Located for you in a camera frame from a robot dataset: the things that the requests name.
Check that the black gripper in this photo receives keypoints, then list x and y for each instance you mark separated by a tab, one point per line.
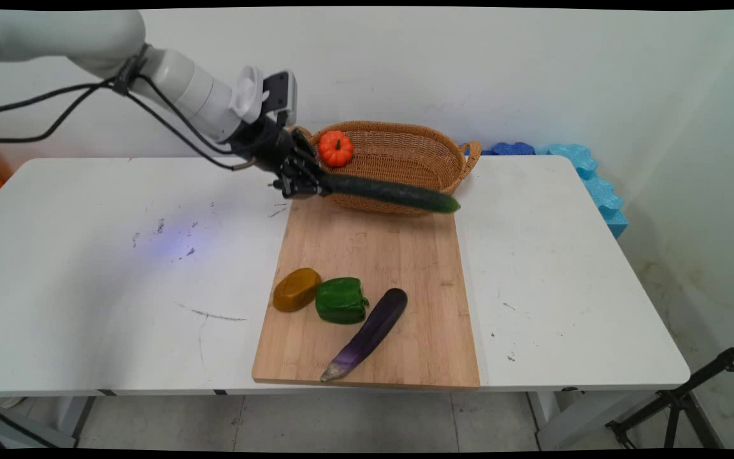
265	143

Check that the dark green cucumber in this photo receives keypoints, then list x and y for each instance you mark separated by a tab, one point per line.
392	192

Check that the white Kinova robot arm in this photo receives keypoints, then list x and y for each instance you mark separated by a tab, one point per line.
86	44

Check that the small orange pumpkin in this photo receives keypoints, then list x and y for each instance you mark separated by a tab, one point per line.
336	149

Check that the woven wicker basket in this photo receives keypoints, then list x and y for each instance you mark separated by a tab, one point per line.
405	159

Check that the brown potato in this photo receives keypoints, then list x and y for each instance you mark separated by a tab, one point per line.
297	290

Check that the green bell pepper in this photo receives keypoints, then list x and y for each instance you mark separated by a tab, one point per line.
340	301

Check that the wooden cutting board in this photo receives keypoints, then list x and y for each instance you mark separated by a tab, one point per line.
386	293

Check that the purple eggplant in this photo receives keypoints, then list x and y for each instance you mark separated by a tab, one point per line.
373	328

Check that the light blue foam mat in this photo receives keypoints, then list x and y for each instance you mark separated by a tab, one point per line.
599	188

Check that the white table leg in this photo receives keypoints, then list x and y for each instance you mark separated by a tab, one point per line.
558	421
71	415

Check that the black tripod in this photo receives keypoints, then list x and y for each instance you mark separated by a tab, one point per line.
679	401

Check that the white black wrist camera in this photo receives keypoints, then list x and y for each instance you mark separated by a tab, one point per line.
278	95

